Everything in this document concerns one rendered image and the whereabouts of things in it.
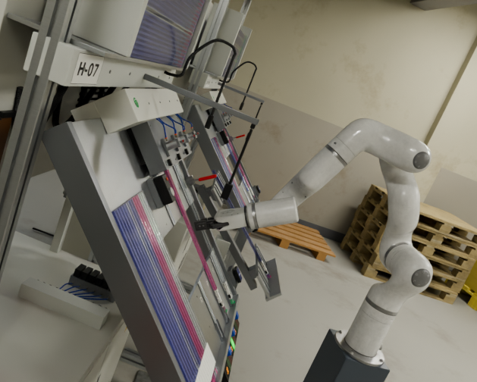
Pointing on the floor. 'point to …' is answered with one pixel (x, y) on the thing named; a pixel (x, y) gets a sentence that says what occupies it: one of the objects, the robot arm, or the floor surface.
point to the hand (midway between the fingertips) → (201, 224)
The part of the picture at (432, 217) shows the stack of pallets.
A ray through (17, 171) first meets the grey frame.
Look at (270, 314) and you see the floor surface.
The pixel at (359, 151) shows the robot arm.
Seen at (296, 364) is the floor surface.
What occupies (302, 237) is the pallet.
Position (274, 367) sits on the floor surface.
